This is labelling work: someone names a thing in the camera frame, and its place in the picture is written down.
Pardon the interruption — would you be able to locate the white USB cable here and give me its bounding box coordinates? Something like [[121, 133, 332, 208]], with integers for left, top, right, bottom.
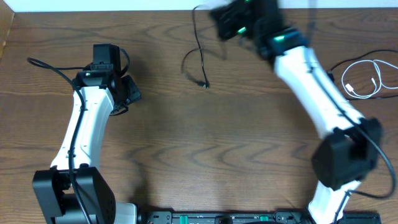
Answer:
[[341, 58, 398, 100]]

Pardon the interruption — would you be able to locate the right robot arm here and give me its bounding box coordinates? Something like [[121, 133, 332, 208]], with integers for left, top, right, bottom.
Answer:
[[210, 1, 382, 223]]

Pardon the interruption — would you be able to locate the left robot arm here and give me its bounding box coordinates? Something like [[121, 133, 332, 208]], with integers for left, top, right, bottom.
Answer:
[[32, 44, 141, 223]]

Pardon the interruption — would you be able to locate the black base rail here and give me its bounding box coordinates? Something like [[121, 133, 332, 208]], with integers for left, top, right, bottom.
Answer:
[[136, 208, 383, 224]]

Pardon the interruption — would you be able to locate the black USB cable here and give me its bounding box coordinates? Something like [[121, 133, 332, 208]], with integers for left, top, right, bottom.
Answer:
[[180, 4, 228, 90], [326, 49, 398, 102]]

